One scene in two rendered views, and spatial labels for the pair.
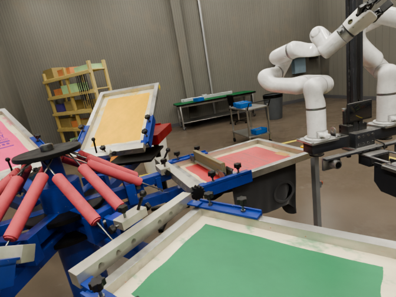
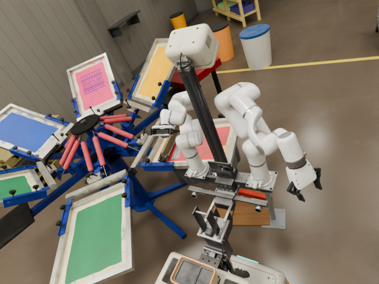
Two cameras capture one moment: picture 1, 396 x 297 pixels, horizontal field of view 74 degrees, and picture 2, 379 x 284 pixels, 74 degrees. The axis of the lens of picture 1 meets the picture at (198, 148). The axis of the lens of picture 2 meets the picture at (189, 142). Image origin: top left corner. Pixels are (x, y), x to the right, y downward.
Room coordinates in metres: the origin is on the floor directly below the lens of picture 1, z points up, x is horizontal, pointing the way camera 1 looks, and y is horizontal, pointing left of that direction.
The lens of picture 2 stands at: (0.60, -1.67, 2.33)
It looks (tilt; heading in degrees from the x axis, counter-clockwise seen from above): 37 degrees down; 54
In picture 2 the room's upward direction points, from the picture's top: 25 degrees counter-clockwise
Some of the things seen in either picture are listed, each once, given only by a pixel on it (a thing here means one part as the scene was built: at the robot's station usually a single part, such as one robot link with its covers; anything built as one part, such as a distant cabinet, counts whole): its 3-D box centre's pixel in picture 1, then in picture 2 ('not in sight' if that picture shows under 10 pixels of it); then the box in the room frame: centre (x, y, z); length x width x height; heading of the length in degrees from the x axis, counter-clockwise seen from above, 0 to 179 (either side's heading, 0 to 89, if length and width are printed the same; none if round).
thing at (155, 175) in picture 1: (155, 178); (139, 142); (1.47, 0.28, 1.02); 0.17 x 0.06 x 0.05; 112
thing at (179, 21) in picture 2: not in sight; (180, 25); (6.56, 4.37, 0.34); 0.45 x 0.43 x 0.69; 101
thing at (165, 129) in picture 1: (144, 135); (192, 72); (2.69, 0.53, 1.06); 0.61 x 0.46 x 0.12; 172
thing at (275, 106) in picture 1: (273, 106); not in sight; (7.79, -2.43, 0.36); 0.58 x 0.57 x 0.72; 10
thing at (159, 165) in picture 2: (226, 182); (159, 166); (1.33, -0.12, 0.98); 0.30 x 0.05 x 0.07; 112
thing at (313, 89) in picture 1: (316, 92); (188, 144); (1.33, -0.64, 1.37); 0.13 x 0.10 x 0.16; 124
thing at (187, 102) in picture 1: (215, 108); not in sight; (8.83, -0.80, 0.48); 2.65 x 1.06 x 0.96; 101
